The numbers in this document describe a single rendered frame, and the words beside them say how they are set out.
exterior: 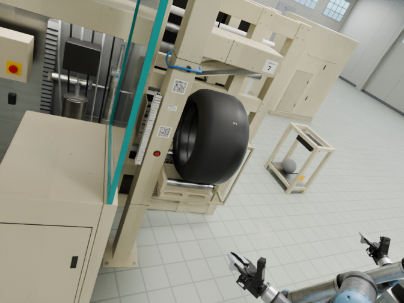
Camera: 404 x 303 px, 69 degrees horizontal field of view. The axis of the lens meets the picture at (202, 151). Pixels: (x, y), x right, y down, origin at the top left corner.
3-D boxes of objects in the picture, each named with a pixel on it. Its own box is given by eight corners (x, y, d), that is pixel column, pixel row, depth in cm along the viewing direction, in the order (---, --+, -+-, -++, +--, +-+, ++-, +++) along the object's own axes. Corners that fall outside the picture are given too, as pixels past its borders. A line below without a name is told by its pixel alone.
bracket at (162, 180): (159, 192, 182) (163, 180, 178) (153, 154, 213) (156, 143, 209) (164, 193, 184) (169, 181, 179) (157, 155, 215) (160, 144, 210)
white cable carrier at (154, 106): (134, 163, 181) (156, 95, 157) (134, 159, 184) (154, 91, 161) (142, 165, 182) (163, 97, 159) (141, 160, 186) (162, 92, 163)
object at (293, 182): (287, 195, 401) (318, 148, 361) (263, 166, 443) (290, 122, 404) (303, 194, 419) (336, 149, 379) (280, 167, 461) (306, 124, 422)
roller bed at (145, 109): (136, 137, 214) (146, 102, 200) (135, 127, 226) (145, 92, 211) (162, 142, 222) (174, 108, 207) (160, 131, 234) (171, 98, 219)
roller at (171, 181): (163, 186, 185) (165, 180, 183) (162, 181, 188) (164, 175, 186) (213, 191, 198) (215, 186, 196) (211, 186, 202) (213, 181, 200)
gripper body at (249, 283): (234, 281, 130) (255, 302, 125) (243, 268, 126) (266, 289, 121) (241, 273, 136) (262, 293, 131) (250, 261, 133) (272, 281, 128)
